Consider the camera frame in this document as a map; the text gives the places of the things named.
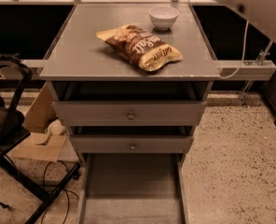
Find middle grey drawer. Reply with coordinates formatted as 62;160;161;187
70;126;193;153

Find white ceramic bowl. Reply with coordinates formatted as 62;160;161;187
149;6;179;31

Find white round object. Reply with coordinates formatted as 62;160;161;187
48;119;65;135

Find black chair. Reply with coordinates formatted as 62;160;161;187
0;55;80;224

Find top grey drawer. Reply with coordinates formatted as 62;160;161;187
52;81;206;126

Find open bottom grey drawer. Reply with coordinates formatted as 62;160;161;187
76;154;189;224

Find black floor cable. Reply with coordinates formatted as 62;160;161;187
39;160;80;224

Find white cable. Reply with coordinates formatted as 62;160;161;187
217;21;250;80

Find brown yellow chip bag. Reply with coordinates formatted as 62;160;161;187
96;25;183;72

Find grey drawer cabinet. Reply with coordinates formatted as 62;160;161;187
38;2;221;165

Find cardboard box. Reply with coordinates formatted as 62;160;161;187
11;84;67;161

